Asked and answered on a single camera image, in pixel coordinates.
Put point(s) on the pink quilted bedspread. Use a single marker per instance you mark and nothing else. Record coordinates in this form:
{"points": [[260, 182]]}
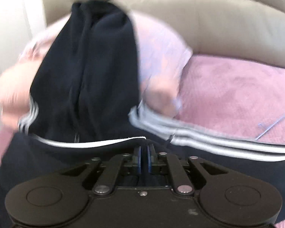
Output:
{"points": [[232, 94]]}

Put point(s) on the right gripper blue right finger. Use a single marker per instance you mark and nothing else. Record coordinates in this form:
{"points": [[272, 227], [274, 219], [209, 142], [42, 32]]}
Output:
{"points": [[151, 157]]}

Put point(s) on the beige leather headboard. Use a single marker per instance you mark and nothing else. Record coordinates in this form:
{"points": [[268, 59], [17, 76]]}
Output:
{"points": [[248, 29]]}

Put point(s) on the purple floral pillow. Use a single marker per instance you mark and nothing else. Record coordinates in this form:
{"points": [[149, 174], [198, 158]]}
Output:
{"points": [[162, 55]]}

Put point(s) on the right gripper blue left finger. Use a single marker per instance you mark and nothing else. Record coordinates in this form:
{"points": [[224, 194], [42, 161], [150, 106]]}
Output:
{"points": [[137, 158]]}

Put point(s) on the navy jacket with white stripes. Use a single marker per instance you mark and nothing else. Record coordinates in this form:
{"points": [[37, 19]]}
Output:
{"points": [[181, 192]]}

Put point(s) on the pink folded duvet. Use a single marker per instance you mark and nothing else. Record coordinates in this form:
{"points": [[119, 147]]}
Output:
{"points": [[15, 83]]}

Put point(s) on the blue wire clothes hanger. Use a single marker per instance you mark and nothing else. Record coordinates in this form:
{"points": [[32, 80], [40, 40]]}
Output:
{"points": [[267, 129]]}

